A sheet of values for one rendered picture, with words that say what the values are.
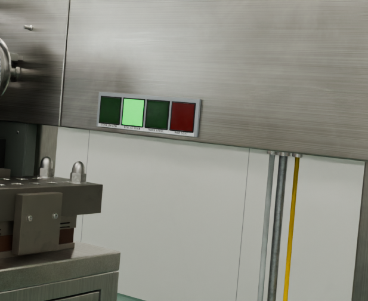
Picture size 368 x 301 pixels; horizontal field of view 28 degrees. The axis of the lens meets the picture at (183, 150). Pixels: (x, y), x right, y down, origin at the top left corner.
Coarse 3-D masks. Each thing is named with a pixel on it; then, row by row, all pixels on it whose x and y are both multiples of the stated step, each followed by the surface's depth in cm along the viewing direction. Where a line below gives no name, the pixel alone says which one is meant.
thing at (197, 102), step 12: (108, 96) 149; (120, 96) 147; (132, 96) 146; (144, 96) 144; (156, 96) 142; (120, 108) 147; (144, 108) 144; (168, 108) 140; (120, 120) 147; (144, 120) 144; (168, 120) 140; (156, 132) 142; (168, 132) 140; (180, 132) 139; (192, 132) 137
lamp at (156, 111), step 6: (150, 102) 143; (156, 102) 142; (162, 102) 141; (168, 102) 140; (150, 108) 143; (156, 108) 142; (162, 108) 141; (150, 114) 143; (156, 114) 142; (162, 114) 141; (150, 120) 143; (156, 120) 142; (162, 120) 141; (150, 126) 143; (156, 126) 142; (162, 126) 141
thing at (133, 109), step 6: (126, 102) 146; (132, 102) 146; (138, 102) 145; (126, 108) 146; (132, 108) 146; (138, 108) 145; (126, 114) 146; (132, 114) 145; (138, 114) 145; (126, 120) 146; (132, 120) 145; (138, 120) 145
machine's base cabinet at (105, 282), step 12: (96, 276) 148; (108, 276) 151; (24, 288) 133; (36, 288) 135; (48, 288) 138; (60, 288) 140; (72, 288) 143; (84, 288) 145; (96, 288) 148; (108, 288) 151; (0, 300) 128; (12, 300) 131; (24, 300) 133; (36, 300) 135; (48, 300) 139; (60, 300) 141; (72, 300) 143; (84, 300) 146; (96, 300) 149; (108, 300) 151
